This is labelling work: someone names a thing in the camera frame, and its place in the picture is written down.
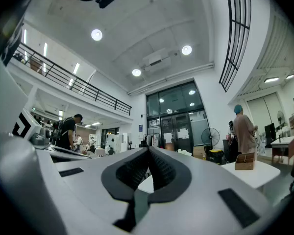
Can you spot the round ceiling light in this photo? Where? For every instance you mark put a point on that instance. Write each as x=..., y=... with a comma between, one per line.
x=96, y=35
x=186, y=50
x=136, y=72

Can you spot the person's black shirt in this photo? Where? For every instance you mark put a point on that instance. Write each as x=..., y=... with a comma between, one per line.
x=13, y=33

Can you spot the yellow and black box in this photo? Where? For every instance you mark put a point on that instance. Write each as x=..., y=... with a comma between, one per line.
x=216, y=155

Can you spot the rectangular ceiling light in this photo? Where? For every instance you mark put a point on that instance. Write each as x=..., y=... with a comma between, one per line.
x=290, y=77
x=271, y=79

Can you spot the white desk with wooden legs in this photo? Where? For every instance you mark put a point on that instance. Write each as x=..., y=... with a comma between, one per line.
x=283, y=143

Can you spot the cardboard box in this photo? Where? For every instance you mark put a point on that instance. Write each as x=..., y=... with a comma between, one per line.
x=198, y=152

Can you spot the ceiling air conditioner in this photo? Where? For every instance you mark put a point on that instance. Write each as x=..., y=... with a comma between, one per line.
x=156, y=60

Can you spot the black cabinet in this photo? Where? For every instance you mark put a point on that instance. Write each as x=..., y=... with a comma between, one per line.
x=270, y=133

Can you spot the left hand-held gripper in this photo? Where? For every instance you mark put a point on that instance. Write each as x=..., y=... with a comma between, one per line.
x=23, y=128

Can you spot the glass entrance door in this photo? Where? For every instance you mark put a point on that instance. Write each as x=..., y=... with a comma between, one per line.
x=176, y=116

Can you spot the black floor fan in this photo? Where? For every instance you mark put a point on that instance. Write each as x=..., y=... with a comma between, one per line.
x=210, y=136

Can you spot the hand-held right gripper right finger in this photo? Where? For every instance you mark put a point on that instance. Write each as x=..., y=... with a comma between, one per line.
x=198, y=204

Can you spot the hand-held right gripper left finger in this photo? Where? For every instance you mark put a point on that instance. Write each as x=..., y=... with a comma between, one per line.
x=93, y=187

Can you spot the tall standing fan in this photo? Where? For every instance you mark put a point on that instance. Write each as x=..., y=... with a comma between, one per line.
x=280, y=117

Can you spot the wooden organizer box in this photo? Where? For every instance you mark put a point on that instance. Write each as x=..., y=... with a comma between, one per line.
x=245, y=161

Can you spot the black balcony railing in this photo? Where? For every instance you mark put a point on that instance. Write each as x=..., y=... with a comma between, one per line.
x=237, y=33
x=71, y=79

